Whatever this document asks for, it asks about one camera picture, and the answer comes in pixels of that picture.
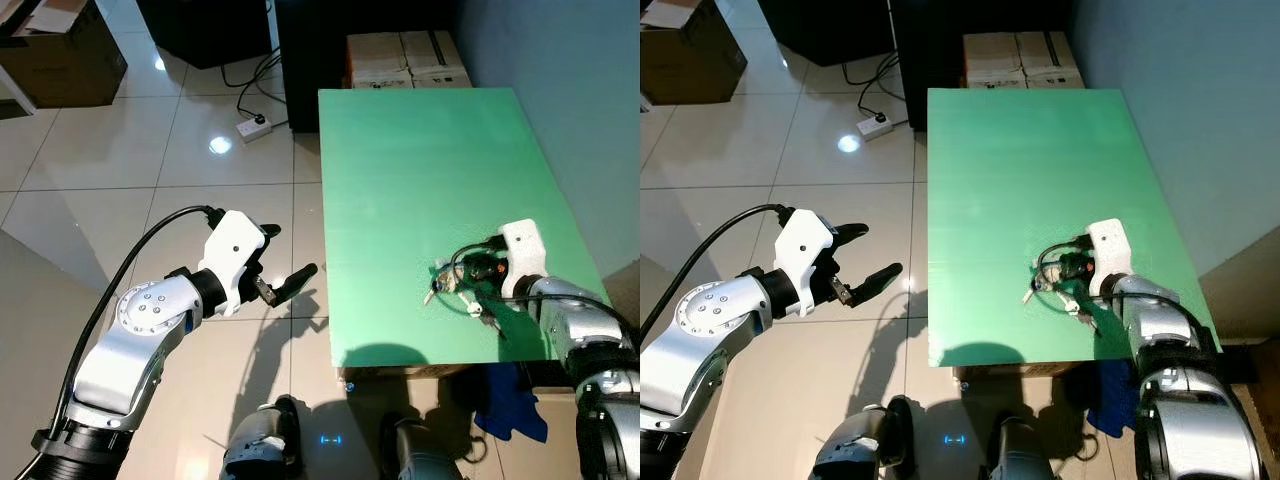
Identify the keychain with white charm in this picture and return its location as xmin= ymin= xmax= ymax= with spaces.
xmin=1019 ymin=262 xmax=1066 ymax=305
xmin=421 ymin=262 xmax=471 ymax=305

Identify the beige cardboard support box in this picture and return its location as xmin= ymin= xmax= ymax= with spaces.
xmin=339 ymin=361 xmax=483 ymax=383
xmin=950 ymin=362 xmax=1091 ymax=385

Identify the blue cloth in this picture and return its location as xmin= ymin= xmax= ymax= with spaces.
xmin=1084 ymin=357 xmax=1142 ymax=439
xmin=471 ymin=361 xmax=550 ymax=444

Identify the robot left leg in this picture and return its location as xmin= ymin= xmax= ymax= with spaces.
xmin=809 ymin=394 xmax=914 ymax=480
xmin=219 ymin=394 xmax=305 ymax=480

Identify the robot leg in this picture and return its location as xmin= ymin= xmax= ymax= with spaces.
xmin=984 ymin=414 xmax=1063 ymax=480
xmin=809 ymin=394 xmax=914 ymax=480
xmin=219 ymin=394 xmax=305 ymax=480
xmin=379 ymin=409 xmax=473 ymax=480

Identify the black cabinet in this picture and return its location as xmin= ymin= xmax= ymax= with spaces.
xmin=889 ymin=0 xmax=1077 ymax=132
xmin=274 ymin=0 xmax=462 ymax=137

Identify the robot right leg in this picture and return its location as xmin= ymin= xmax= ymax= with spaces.
xmin=379 ymin=409 xmax=473 ymax=480
xmin=984 ymin=414 xmax=1063 ymax=480

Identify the black speaker box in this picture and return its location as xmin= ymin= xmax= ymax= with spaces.
xmin=134 ymin=0 xmax=272 ymax=70
xmin=756 ymin=0 xmax=892 ymax=67

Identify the white carton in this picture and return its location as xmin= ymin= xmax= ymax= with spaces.
xmin=961 ymin=32 xmax=1029 ymax=90
xmin=344 ymin=32 xmax=413 ymax=92
xmin=400 ymin=29 xmax=474 ymax=90
xmin=1016 ymin=29 xmax=1087 ymax=89

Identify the open brown cardboard box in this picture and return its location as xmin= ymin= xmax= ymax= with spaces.
xmin=0 ymin=0 xmax=129 ymax=110
xmin=640 ymin=0 xmax=750 ymax=107

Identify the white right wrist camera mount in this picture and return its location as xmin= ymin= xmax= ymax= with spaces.
xmin=1084 ymin=217 xmax=1133 ymax=297
xmin=496 ymin=219 xmax=550 ymax=283

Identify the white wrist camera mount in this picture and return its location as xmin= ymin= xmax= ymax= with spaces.
xmin=496 ymin=219 xmax=550 ymax=283
xmin=1084 ymin=217 xmax=1133 ymax=297
xmin=774 ymin=206 xmax=837 ymax=317
xmin=196 ymin=209 xmax=270 ymax=317

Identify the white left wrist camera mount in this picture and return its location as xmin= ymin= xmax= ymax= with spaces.
xmin=774 ymin=206 xmax=837 ymax=317
xmin=196 ymin=209 xmax=270 ymax=317

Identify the black power strip cable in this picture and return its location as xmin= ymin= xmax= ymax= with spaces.
xmin=220 ymin=48 xmax=291 ymax=131
xmin=842 ymin=48 xmax=909 ymax=129

